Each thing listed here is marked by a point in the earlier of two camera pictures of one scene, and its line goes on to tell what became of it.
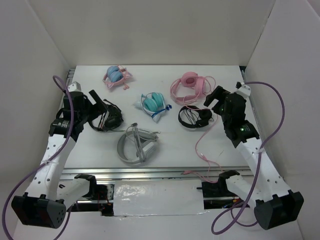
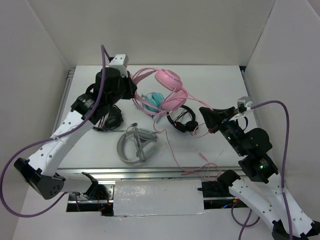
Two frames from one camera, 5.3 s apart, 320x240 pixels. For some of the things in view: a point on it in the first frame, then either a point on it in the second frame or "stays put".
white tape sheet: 155,197 stays put
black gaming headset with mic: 110,119 stays put
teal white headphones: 154,104 stays put
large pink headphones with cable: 188,89 to 168,88
